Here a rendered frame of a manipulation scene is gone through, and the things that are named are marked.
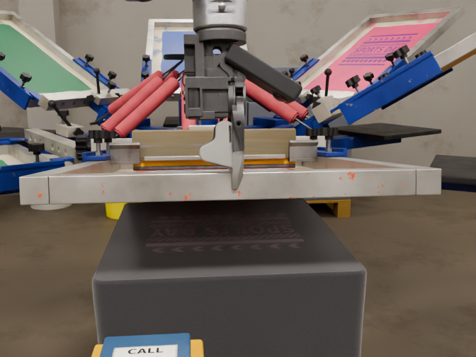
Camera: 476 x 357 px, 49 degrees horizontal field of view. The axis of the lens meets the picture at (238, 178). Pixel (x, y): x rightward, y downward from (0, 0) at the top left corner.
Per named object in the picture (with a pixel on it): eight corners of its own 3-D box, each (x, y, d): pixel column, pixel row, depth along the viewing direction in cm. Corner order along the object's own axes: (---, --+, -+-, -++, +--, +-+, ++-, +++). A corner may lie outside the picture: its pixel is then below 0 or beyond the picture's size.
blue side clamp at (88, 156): (105, 183, 118) (104, 151, 118) (83, 183, 118) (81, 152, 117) (122, 174, 148) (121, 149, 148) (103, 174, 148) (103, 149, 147)
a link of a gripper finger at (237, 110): (229, 154, 73) (227, 93, 74) (241, 154, 73) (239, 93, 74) (231, 149, 68) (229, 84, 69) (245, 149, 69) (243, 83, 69)
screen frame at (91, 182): (441, 195, 76) (442, 168, 75) (20, 205, 70) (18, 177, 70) (312, 166, 154) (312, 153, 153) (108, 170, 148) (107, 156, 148)
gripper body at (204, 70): (185, 123, 77) (183, 39, 76) (244, 122, 78) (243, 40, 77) (185, 122, 69) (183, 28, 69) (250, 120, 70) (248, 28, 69)
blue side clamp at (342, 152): (347, 178, 124) (347, 148, 123) (326, 178, 123) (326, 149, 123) (316, 171, 154) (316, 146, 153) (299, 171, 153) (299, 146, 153)
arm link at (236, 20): (244, 9, 77) (251, -7, 68) (244, 41, 77) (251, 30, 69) (192, 8, 76) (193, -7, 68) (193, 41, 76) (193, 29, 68)
